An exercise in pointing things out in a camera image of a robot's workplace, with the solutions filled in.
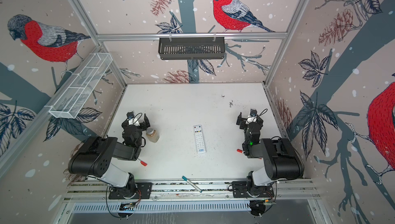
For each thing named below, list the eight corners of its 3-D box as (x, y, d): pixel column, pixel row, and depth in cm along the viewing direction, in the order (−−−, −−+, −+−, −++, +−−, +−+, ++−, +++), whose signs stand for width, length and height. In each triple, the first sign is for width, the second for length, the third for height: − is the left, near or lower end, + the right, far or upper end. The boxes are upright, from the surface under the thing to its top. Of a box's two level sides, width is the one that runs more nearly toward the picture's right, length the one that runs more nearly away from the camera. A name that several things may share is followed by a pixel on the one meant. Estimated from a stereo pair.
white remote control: (197, 154, 87) (197, 153, 85) (193, 127, 98) (192, 125, 97) (206, 152, 87) (206, 151, 86) (201, 125, 99) (201, 124, 97)
